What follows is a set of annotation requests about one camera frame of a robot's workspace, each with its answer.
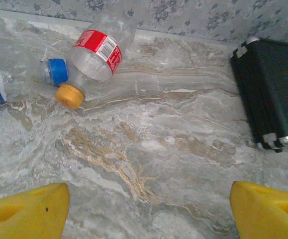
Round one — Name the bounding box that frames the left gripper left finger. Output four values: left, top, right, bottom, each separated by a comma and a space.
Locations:
0, 183, 71, 239

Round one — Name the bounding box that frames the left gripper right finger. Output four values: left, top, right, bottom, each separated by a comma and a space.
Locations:
229, 181, 288, 239

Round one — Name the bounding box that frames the black hard case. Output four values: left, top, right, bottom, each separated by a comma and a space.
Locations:
229, 37, 288, 153

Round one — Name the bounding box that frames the clear bottle red label yellow cap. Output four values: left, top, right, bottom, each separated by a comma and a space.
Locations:
55, 9, 138, 111

